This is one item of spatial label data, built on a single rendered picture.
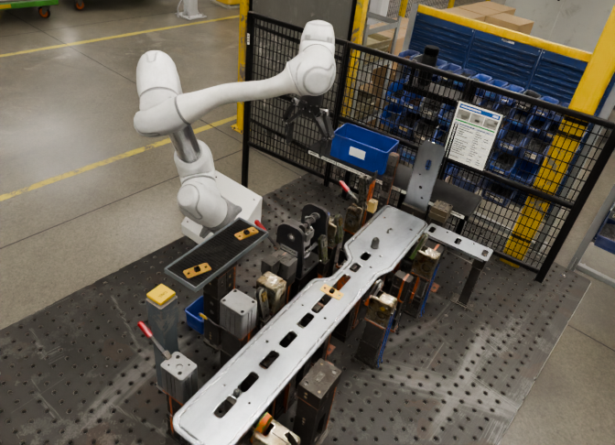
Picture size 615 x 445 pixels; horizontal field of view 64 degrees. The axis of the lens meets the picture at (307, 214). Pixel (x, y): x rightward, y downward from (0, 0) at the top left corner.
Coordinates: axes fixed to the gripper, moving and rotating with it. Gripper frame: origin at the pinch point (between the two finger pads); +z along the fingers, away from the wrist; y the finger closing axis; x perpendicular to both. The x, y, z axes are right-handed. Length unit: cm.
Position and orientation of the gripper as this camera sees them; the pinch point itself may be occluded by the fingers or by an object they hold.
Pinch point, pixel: (305, 146)
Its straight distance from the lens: 171.0
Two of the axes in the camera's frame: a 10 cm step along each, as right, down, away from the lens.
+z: -1.1, 8.0, 5.9
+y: 8.3, 4.0, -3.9
